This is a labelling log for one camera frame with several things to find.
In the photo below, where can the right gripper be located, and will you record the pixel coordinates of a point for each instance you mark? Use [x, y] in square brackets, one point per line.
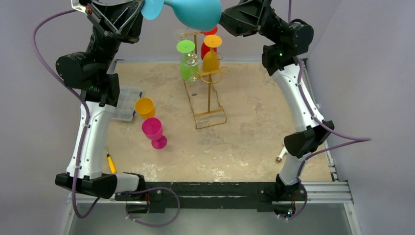
[246, 16]

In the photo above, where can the clear plastic organizer box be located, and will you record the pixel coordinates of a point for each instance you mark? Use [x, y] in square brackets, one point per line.
[128, 96]

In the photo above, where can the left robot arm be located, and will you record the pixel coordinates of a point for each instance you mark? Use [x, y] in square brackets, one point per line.
[99, 91]

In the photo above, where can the pink wine glass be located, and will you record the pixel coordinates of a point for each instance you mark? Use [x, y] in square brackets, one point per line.
[153, 130]

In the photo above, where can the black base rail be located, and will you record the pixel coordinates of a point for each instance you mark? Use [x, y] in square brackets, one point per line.
[259, 196]

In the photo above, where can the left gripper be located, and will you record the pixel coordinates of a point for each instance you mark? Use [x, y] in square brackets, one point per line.
[125, 17]

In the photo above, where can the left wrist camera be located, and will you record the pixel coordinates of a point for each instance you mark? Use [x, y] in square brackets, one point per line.
[79, 5]

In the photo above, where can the blue wine glass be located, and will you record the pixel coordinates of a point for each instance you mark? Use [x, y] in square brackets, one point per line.
[201, 15]

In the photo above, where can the yellow handled screwdriver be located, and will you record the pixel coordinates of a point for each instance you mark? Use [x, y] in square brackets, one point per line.
[110, 162]

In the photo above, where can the white plastic pipe fitting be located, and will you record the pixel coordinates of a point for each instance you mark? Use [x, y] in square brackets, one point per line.
[281, 155]

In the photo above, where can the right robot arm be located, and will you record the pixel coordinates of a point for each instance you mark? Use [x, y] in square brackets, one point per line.
[290, 39]

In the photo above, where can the clear wine glass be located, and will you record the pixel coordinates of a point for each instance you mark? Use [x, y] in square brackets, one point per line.
[180, 35]
[190, 59]

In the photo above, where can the gold wire glass rack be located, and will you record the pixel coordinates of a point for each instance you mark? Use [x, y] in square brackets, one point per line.
[215, 113]

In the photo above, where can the green wine glass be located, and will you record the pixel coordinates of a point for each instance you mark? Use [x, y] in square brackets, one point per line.
[182, 47]

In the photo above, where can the red wine glass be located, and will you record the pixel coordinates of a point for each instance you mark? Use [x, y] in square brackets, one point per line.
[204, 48]

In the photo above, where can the orange wine glass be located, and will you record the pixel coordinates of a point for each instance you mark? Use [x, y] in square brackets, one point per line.
[211, 61]
[145, 108]

